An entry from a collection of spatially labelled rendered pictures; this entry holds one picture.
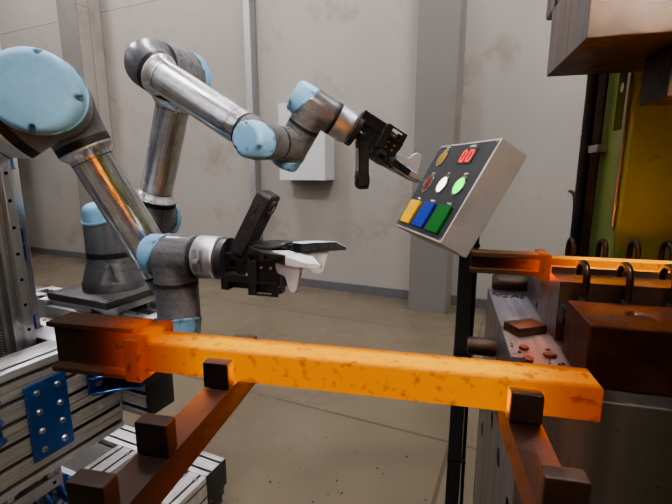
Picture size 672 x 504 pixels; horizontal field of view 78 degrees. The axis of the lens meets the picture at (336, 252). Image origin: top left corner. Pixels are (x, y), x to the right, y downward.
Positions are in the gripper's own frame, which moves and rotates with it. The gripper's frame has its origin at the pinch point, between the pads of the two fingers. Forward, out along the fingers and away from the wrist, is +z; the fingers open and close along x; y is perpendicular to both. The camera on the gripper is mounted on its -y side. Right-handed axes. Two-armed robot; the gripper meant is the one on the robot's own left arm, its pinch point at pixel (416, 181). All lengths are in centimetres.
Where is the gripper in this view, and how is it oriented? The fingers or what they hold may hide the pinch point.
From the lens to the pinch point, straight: 104.3
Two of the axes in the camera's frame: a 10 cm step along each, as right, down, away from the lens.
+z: 8.5, 4.6, 2.4
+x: -1.7, -1.9, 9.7
